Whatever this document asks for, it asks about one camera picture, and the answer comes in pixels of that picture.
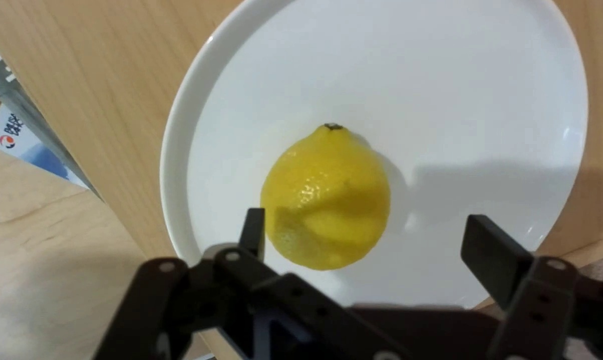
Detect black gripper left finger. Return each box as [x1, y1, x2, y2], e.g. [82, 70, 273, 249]
[236, 205, 268, 261]

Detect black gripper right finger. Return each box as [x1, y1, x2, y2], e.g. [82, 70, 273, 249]
[459, 212, 536, 310]

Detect yellow lemon-shaped ball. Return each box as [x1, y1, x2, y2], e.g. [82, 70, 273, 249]
[259, 121, 392, 272]

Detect white round plate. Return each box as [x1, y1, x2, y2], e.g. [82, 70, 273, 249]
[159, 0, 590, 310]

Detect blue white card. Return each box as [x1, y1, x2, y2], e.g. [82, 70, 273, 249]
[0, 106, 92, 194]

